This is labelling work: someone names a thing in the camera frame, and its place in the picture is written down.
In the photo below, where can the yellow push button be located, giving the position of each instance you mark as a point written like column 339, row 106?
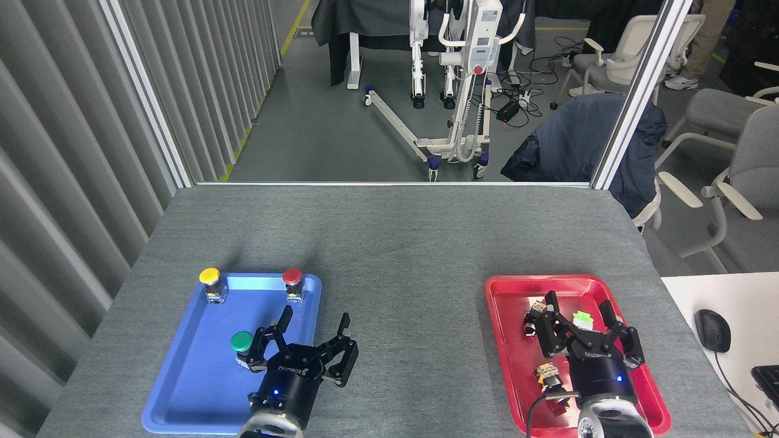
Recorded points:
column 210, row 280

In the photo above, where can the white chair under jacket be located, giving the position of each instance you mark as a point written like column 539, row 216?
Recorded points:
column 650, row 213

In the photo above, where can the black computer mouse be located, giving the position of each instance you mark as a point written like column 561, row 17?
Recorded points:
column 712, row 330

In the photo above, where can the white wheeled lift stand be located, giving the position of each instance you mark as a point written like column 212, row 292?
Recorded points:
column 468, row 91

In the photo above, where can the blue plastic tray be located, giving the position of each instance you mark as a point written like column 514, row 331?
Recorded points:
column 201, row 377

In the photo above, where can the silver frame post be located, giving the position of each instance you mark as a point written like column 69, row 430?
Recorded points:
column 639, row 91

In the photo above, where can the red push button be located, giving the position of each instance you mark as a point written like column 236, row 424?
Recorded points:
column 293, row 281

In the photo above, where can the white grey office chair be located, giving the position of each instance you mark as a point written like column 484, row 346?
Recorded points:
column 614, row 61
column 718, row 112
column 751, row 201

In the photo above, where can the black knob switch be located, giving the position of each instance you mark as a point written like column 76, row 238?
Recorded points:
column 533, row 319

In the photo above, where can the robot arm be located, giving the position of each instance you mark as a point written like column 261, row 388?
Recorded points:
column 611, row 420
column 268, row 426

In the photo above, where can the white humanoid robot legs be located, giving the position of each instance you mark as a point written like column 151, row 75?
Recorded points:
column 417, row 55

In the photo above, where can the silver table edge rail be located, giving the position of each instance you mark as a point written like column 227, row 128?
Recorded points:
column 389, row 183

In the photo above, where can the green white switch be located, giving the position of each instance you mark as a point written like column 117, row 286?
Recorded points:
column 583, row 319

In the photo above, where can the white desk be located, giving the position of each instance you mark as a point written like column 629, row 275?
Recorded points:
column 742, row 298

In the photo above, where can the black power adapter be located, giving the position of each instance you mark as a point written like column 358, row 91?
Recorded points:
column 508, row 110

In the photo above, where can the person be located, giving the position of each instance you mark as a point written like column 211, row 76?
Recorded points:
column 706, row 36

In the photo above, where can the dark blue jacket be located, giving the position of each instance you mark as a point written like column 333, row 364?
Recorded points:
column 566, row 140

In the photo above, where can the black keyboard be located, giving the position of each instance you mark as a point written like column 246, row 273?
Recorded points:
column 768, row 384

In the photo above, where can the red plastic tray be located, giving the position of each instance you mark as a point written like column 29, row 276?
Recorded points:
column 517, row 365

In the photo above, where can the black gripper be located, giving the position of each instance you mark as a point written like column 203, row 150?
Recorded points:
column 602, row 371
column 291, row 380

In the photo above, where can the black table cloth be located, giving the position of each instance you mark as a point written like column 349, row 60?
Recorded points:
column 365, row 21

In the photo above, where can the yellow black switch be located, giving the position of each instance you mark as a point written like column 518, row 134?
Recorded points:
column 548, row 376

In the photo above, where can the green push button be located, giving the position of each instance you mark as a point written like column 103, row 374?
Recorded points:
column 242, row 344

